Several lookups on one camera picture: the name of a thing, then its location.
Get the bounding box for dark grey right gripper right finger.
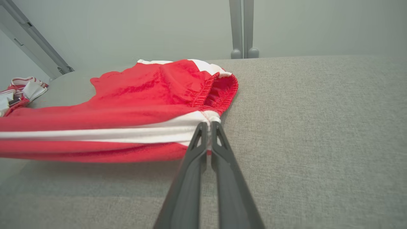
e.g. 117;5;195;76
211;121;266;229

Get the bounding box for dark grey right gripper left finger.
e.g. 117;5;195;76
154;122;209;229

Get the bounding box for red shorts with white stripe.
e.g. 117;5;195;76
0;59;239;163

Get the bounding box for red shirt with white sleeves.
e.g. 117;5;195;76
0;76;49;117

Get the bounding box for grey partition post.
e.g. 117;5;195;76
229;0;244;59
243;0;259;59

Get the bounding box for grey partition side frame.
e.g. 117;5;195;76
0;0;74;80

